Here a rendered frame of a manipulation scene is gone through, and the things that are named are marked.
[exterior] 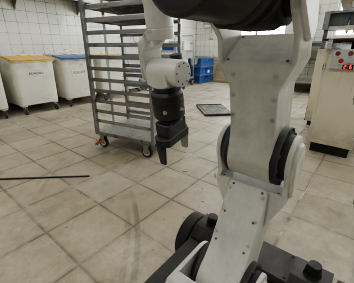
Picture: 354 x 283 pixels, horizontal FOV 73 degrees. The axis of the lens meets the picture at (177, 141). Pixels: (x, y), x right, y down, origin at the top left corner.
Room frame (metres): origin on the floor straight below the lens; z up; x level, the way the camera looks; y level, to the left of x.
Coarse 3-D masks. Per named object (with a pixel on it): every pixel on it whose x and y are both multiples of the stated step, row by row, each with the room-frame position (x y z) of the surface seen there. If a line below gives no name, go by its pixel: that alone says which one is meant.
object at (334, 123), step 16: (352, 48) 2.23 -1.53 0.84; (320, 80) 1.96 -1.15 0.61; (336, 80) 1.89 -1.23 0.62; (352, 80) 1.82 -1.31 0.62; (320, 96) 1.94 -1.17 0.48; (336, 96) 1.87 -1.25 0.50; (352, 96) 1.81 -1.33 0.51; (320, 112) 1.93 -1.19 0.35; (336, 112) 1.86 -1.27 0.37; (352, 112) 1.79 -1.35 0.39; (320, 128) 1.91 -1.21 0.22; (336, 128) 1.84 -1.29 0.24; (352, 128) 1.77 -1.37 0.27; (320, 144) 1.92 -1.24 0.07; (336, 144) 1.82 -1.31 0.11; (352, 144) 1.76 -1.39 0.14
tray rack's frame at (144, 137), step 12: (84, 12) 2.07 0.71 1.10; (84, 24) 2.05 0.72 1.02; (84, 36) 2.05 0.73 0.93; (84, 48) 2.06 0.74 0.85; (108, 72) 2.27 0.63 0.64; (108, 84) 2.26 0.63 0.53; (96, 108) 2.07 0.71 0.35; (96, 120) 2.05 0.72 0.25; (132, 120) 2.39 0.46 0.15; (96, 132) 2.05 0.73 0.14; (108, 132) 2.02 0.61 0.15; (120, 132) 2.02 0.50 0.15; (132, 132) 2.02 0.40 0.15; (144, 132) 2.02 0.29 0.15; (156, 132) 2.02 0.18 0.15; (144, 144) 1.80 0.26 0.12
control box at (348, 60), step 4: (332, 52) 1.91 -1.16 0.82; (344, 52) 1.86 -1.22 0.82; (348, 52) 1.84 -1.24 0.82; (332, 56) 1.90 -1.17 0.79; (336, 56) 1.89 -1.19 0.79; (340, 56) 1.87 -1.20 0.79; (344, 56) 1.85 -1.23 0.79; (348, 56) 1.84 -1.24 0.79; (352, 56) 1.82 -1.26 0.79; (332, 60) 1.90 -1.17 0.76; (336, 60) 1.88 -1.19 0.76; (344, 60) 1.85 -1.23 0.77; (348, 60) 1.83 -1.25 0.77; (352, 60) 1.82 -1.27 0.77; (332, 64) 1.90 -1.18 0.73; (336, 64) 1.88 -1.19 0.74; (340, 64) 1.86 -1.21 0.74; (344, 64) 1.85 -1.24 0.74; (348, 64) 1.83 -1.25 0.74; (352, 64) 1.82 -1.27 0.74; (332, 68) 1.89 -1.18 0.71; (336, 68) 1.88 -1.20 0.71; (340, 68) 1.86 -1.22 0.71; (348, 68) 1.83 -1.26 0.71; (352, 68) 1.81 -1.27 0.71
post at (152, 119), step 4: (152, 88) 1.77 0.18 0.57; (152, 108) 1.76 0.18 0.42; (152, 112) 1.76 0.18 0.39; (152, 116) 1.76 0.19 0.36; (152, 120) 1.77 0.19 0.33; (152, 124) 1.77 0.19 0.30; (152, 128) 1.77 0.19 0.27; (152, 132) 1.77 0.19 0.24; (152, 136) 1.77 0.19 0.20; (152, 140) 1.77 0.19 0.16; (152, 144) 1.77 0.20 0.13
